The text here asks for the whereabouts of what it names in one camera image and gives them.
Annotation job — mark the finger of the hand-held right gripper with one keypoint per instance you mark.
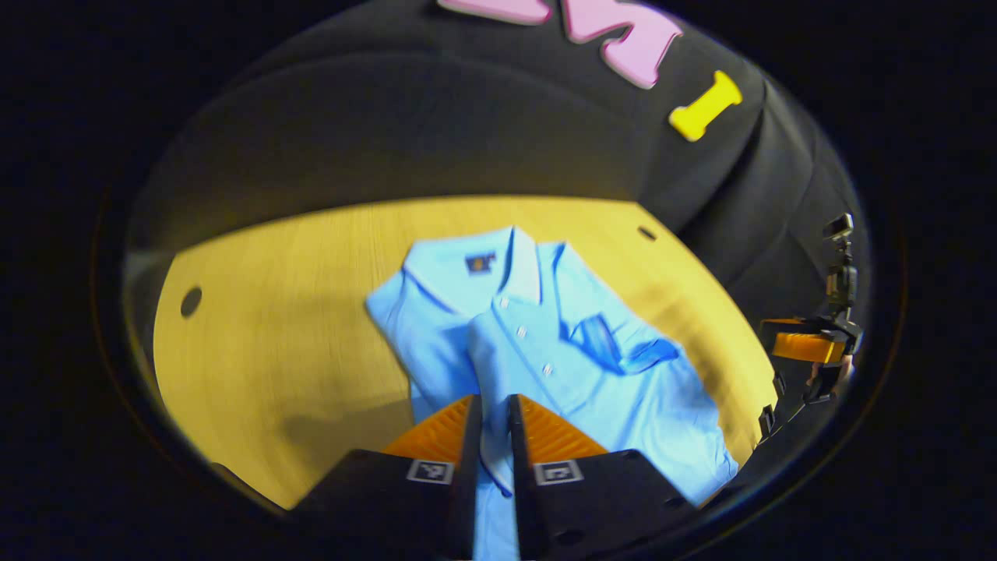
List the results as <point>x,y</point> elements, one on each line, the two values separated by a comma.
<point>806,345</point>

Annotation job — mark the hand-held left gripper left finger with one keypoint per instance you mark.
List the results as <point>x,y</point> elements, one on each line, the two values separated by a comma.
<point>465,483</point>

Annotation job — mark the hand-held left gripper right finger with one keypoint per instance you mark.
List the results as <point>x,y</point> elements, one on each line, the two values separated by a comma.
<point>523,483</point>

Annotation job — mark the light blue T-shirt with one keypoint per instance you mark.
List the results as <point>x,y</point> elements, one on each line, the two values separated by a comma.
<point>592,389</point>

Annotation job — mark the black backdrop cloth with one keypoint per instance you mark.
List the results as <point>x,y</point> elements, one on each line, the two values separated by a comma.
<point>389,117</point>

